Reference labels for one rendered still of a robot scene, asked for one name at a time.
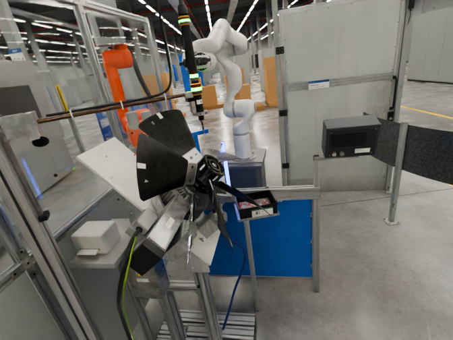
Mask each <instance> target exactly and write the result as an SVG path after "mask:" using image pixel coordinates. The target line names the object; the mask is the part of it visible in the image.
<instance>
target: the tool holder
mask: <svg viewBox="0 0 453 340"><path fill-rule="evenodd" d="M184 93H185V96H184V98H185V102H189V107H190V111H191V113H192V115H193V116H200V115H206V114H208V110H204V111H202V112H197V111H196V106H195V98H194V97H193V95H192V92H184Z"/></svg>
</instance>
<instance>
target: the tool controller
mask: <svg viewBox="0 0 453 340"><path fill-rule="evenodd" d="M380 128H381V123H380V122H379V120H378V119H377V117H376V116H375V115H362V116H355V117H341V118H334V119H324V120H323V130H322V151H323V154H324V158H334V157H354V156H365V155H374V154H375V150H376V147H377V143H378V138H379V134H380Z"/></svg>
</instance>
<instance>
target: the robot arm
mask: <svg viewBox="0 0 453 340"><path fill-rule="evenodd" d="M192 43H193V50H194V55H195V57H194V62H195V66H197V70H198V71H199V72H204V71H208V70H211V69H214V68H215V66H216V60H218V61H219V62H220V63H221V65H222V66H223V67H224V68H225V71H226V77H227V83H228V91H227V96H226V99H225V102H224V105H223V113H224V115H225V116H226V117H229V118H234V117H242V118H243V119H242V121H240V122H238V123H236V124H235V125H234V126H233V140H234V145H235V154H234V155H235V156H236V157H239V158H240V159H241V160H240V159H235V160H233V161H236V162H245V161H250V160H253V159H254V158H256V153H254V152H251V144H250V136H249V122H250V121H251V119H252V117H253V116H254V114H255V112H256V109H257V107H256V104H255V102H254V101H253V100H251V99H242V100H235V95H236V94H237V93H238V92H239V91H240V89H241V87H242V74H241V69H240V67H239V66H238V65H236V64H235V63H233V62H232V61H231V59H230V57H232V56H237V55H243V54H245V53H246V52H248V50H249V41H248V39H247V38H246V37H245V36H244V35H243V34H241V33H240V32H237V31H235V30H233V29H232V28H231V26H230V24H229V23H228V22H227V21H226V20H225V19H219V20H217V21H216V23H215V24H214V26H213V28H212V29H211V31H210V33H209V35H208V37H207V38H203V39H199V40H195V41H193V42H192ZM179 66H184V67H185V70H187V63H186V59H185V52H184V53H183V56H182V63H179Z"/></svg>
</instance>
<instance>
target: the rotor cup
mask: <svg viewBox="0 0 453 340"><path fill-rule="evenodd" d="M213 163H214V164H216V167H214V166H213ZM197 164H198V167H197V171H196V175H195V182H194V184H193V185H187V186H188V187H189V189H190V190H191V191H193V192H194V193H196V194H198V195H200V196H207V195H208V194H207V192H206V190H208V179H209V180H210V181H211V183H212V185H214V184H216V183H217V182H218V181H219V180H220V179H221V178H222V177H223V176H224V175H225V170H224V167H223V165H222V164H221V162H220V161H219V160H218V159H216V158H215V157H214V156H212V155H209V154H205V155H204V156H203V157H202V158H201V159H200V160H199V161H198V162H197ZM203 165H205V166H204V167H203V168H202V169H201V170H200V168H201V167H202V166H203ZM216 176H218V177H217V178H216V179H215V180H214V181H213V179H214V178H215V177H216Z"/></svg>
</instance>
